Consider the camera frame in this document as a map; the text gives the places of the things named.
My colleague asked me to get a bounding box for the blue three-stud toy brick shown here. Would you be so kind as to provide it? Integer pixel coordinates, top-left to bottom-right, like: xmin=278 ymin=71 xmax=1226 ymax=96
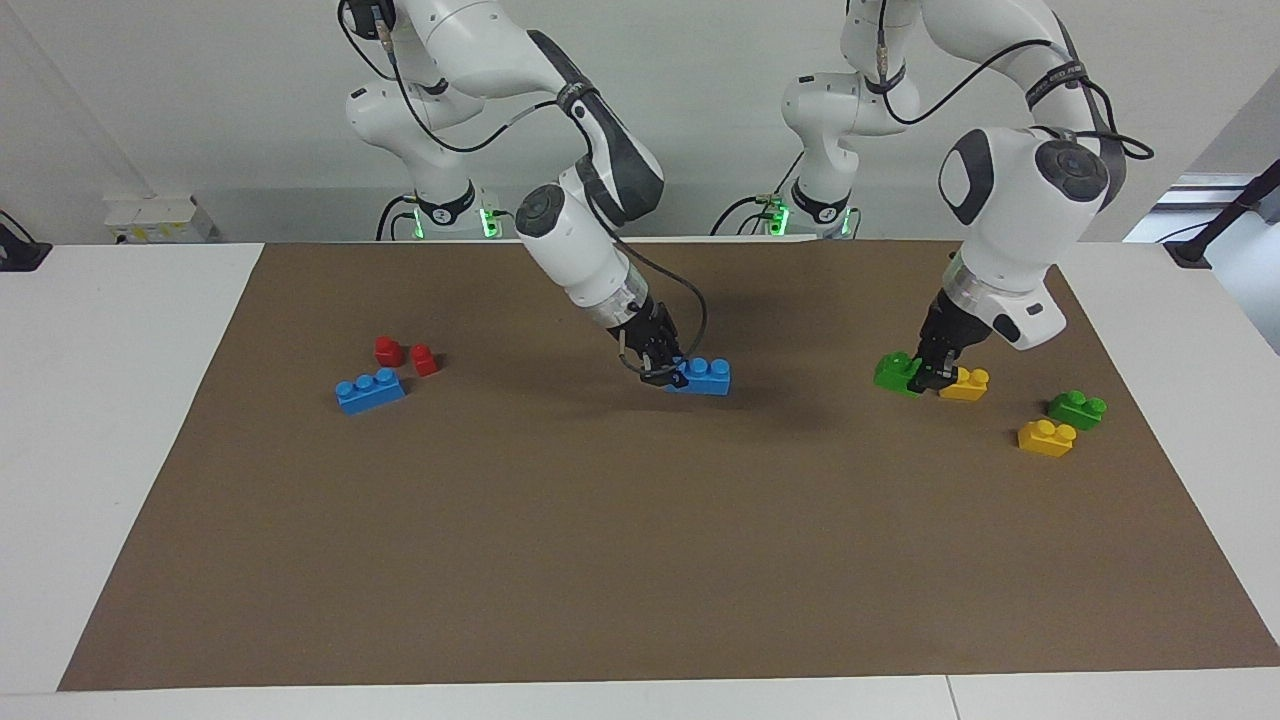
xmin=665 ymin=357 xmax=732 ymax=397
xmin=335 ymin=368 xmax=409 ymax=415

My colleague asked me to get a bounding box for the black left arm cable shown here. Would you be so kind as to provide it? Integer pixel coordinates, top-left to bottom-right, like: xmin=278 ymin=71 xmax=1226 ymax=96
xmin=860 ymin=0 xmax=1156 ymax=161

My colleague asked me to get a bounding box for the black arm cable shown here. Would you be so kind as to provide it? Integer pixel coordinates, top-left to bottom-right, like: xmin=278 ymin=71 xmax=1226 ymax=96
xmin=860 ymin=0 xmax=1156 ymax=161
xmin=338 ymin=0 xmax=709 ymax=381

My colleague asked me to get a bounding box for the white wall socket box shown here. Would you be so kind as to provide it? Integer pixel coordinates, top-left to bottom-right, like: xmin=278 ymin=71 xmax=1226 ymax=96
xmin=104 ymin=195 xmax=217 ymax=245

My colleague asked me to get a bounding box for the brown table mat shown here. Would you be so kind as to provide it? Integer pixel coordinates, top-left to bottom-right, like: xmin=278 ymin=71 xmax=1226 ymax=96
xmin=57 ymin=240 xmax=1280 ymax=693

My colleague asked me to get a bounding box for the yellow two-stud toy brick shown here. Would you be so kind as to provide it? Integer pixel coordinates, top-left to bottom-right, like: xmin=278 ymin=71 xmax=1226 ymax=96
xmin=1017 ymin=419 xmax=1079 ymax=459
xmin=938 ymin=367 xmax=991 ymax=403

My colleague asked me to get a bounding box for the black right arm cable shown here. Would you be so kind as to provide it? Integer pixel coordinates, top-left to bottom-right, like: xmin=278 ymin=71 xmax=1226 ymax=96
xmin=338 ymin=0 xmax=709 ymax=381

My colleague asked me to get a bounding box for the black stand with pole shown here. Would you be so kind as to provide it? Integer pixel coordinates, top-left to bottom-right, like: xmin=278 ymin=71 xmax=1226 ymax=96
xmin=1163 ymin=160 xmax=1280 ymax=269

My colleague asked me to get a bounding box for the black base cable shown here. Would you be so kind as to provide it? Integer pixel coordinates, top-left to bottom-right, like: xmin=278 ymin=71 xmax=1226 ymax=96
xmin=375 ymin=195 xmax=421 ymax=242
xmin=710 ymin=150 xmax=807 ymax=239

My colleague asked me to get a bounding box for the green two-stud toy brick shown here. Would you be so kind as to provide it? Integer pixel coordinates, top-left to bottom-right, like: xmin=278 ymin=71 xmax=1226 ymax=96
xmin=1048 ymin=390 xmax=1109 ymax=432
xmin=873 ymin=352 xmax=926 ymax=397

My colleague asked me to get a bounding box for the black clamp mount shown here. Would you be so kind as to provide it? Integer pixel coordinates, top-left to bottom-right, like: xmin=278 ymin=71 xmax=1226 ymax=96
xmin=0 ymin=210 xmax=53 ymax=273

